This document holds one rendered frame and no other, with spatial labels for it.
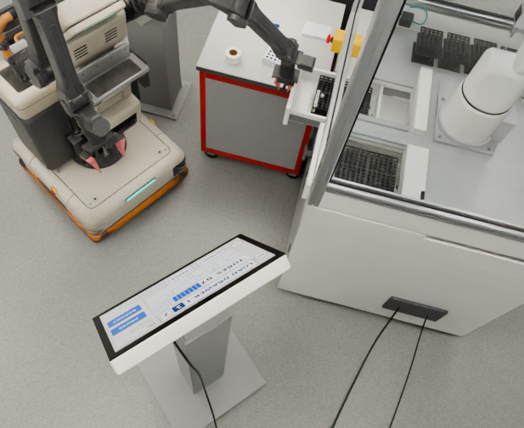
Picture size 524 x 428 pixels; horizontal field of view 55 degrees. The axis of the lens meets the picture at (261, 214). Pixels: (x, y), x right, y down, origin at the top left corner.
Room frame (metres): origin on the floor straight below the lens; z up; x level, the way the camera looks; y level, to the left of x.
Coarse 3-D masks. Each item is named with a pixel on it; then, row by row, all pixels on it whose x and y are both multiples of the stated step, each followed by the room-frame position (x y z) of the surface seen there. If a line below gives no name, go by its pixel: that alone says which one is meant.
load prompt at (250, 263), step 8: (248, 264) 0.51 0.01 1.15; (256, 264) 0.51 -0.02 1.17; (232, 272) 0.49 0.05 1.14; (240, 272) 0.48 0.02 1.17; (216, 280) 0.45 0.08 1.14; (224, 280) 0.45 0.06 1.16; (208, 288) 0.42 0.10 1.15; (216, 288) 0.42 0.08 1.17; (192, 296) 0.39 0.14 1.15; (200, 296) 0.39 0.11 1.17; (176, 304) 0.37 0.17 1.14; (184, 304) 0.37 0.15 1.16; (168, 312) 0.34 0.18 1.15; (176, 312) 0.34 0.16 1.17; (160, 320) 0.31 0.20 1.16
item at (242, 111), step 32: (256, 0) 2.03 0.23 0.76; (288, 0) 2.07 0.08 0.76; (320, 0) 2.12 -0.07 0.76; (224, 32) 1.77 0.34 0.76; (288, 32) 1.86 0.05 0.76; (224, 64) 1.58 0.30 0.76; (256, 64) 1.62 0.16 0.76; (320, 64) 1.70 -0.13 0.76; (224, 96) 1.55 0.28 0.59; (256, 96) 1.54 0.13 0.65; (288, 96) 1.53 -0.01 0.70; (224, 128) 1.55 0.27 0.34; (256, 128) 1.54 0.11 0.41; (288, 128) 1.53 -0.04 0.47; (256, 160) 1.53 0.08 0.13; (288, 160) 1.53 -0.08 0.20
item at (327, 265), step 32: (288, 256) 0.86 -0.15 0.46; (320, 256) 0.85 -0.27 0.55; (352, 256) 0.85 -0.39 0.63; (384, 256) 0.84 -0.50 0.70; (416, 256) 0.83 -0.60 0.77; (288, 288) 0.86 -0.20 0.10; (320, 288) 0.85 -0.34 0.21; (352, 288) 0.84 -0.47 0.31; (384, 288) 0.83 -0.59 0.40; (416, 288) 0.83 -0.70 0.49; (448, 288) 0.82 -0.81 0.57; (480, 288) 0.82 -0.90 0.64; (512, 288) 0.81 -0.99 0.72; (416, 320) 0.82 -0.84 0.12; (448, 320) 0.81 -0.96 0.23; (480, 320) 0.81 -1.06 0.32
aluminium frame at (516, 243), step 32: (384, 0) 0.86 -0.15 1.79; (384, 32) 0.86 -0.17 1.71; (352, 96) 0.86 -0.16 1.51; (320, 160) 0.93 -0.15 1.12; (320, 192) 0.86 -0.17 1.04; (352, 192) 0.85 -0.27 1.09; (416, 224) 0.84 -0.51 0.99; (448, 224) 0.83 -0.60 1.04; (480, 224) 0.83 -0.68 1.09; (512, 256) 0.82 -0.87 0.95
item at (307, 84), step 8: (304, 72) 1.53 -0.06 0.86; (320, 72) 1.53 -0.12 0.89; (328, 72) 1.53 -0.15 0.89; (304, 80) 1.51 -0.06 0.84; (312, 80) 1.52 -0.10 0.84; (296, 88) 1.46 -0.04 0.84; (304, 88) 1.47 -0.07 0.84; (312, 88) 1.48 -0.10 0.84; (296, 96) 1.42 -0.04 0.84; (304, 96) 1.43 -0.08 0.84; (296, 104) 1.37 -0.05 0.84; (304, 104) 1.38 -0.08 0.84; (312, 104) 1.39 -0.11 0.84; (296, 112) 1.29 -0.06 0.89; (304, 112) 1.29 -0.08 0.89; (296, 120) 1.29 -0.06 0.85; (304, 120) 1.28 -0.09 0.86; (312, 120) 1.28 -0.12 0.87; (320, 120) 1.28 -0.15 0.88
